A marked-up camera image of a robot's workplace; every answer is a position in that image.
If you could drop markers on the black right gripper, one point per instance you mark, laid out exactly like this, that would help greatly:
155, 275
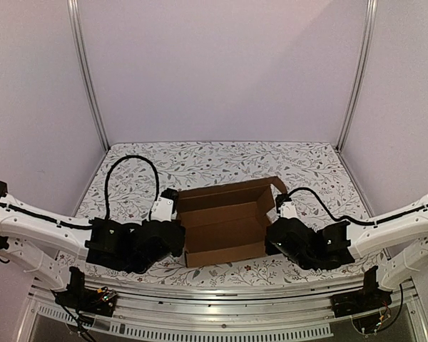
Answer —
272, 240

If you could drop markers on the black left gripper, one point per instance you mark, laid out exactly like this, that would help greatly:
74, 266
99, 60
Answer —
178, 225

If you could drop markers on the brown cardboard box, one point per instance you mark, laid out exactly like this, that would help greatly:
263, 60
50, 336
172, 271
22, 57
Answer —
226, 223

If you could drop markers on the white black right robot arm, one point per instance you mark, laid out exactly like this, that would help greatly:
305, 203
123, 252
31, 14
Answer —
347, 240

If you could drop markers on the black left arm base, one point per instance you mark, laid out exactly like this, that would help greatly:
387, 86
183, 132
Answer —
101, 301

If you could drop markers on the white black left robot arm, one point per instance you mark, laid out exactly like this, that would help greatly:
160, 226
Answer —
129, 247

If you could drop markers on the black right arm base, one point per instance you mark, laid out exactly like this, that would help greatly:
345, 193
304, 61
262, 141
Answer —
368, 298

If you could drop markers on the floral patterned table mat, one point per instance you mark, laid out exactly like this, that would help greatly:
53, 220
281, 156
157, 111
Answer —
130, 173

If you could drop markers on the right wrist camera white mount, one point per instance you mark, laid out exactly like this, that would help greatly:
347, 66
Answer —
284, 208

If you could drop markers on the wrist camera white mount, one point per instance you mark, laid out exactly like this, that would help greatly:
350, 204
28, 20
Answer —
164, 206
284, 208

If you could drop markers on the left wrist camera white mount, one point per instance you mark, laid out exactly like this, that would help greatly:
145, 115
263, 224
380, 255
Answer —
164, 206

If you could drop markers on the aluminium front rail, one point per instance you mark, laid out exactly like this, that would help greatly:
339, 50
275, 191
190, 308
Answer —
284, 312

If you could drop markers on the right aluminium frame post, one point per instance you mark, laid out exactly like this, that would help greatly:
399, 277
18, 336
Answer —
366, 41

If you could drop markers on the aluminium frame post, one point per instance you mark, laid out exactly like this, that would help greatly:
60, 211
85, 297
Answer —
366, 41
86, 77

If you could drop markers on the left aluminium frame post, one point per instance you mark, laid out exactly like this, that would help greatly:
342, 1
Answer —
86, 77

